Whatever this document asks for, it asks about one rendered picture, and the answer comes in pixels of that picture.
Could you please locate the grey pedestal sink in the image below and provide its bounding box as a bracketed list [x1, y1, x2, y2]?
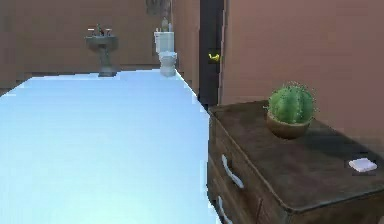
[84, 23, 120, 78]

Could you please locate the dark framed wall picture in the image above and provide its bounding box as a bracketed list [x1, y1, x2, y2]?
[145, 0, 172, 16]

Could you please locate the dark room door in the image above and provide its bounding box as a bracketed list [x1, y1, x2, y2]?
[198, 0, 225, 107]

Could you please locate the white bar soap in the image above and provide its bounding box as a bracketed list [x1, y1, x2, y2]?
[348, 157, 378, 173]

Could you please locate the green cactus in brown pot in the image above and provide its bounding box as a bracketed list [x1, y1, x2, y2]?
[264, 82, 316, 140]

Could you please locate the dark wooden chest of drawers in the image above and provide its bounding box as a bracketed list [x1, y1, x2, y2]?
[206, 99, 384, 224]

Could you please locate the white toilet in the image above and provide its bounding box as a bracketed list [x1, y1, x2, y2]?
[153, 30, 178, 78]

